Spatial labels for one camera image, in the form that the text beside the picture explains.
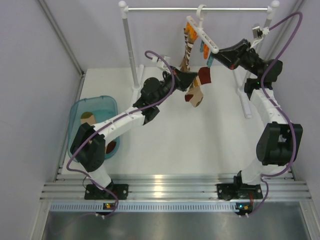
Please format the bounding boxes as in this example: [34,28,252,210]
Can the orange clothes peg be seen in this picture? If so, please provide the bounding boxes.
[203,44,210,59]
[184,22,194,36]
[190,30,198,42]

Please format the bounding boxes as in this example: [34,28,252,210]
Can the perforated cable duct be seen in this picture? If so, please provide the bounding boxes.
[50,201,252,213]

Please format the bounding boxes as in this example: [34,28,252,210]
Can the teal clothes peg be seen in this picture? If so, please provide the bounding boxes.
[199,41,205,53]
[206,52,215,68]

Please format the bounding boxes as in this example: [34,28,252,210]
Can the tan striped sock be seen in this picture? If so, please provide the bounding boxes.
[184,67,212,108]
[80,111,117,155]

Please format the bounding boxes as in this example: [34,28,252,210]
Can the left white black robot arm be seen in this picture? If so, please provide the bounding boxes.
[70,67,198,200]

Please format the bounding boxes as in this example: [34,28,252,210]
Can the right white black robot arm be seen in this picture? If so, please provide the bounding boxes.
[215,39,303,201]

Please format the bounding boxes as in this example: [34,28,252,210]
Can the white metal drying rack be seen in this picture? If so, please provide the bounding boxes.
[117,0,280,119]

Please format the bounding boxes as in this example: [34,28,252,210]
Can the aluminium mounting rail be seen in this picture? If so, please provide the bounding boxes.
[40,172,312,202]

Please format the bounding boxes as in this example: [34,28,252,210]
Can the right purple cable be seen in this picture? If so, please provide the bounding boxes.
[247,11,304,215]

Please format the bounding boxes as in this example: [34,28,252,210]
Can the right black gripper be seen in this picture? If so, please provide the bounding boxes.
[210,39,263,78]

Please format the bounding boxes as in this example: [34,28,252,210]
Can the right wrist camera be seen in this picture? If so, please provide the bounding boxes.
[250,23,270,48]

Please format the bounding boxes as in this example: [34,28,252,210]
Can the white clip hanger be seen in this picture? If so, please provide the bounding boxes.
[186,4,219,54]

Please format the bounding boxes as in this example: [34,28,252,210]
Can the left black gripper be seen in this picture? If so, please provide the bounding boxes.
[153,65,198,106]

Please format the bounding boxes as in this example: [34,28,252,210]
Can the teal plastic basin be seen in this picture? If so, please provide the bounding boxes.
[67,95,118,157]

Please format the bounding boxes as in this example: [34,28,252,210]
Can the brown white striped sock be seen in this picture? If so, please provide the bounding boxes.
[179,28,198,72]

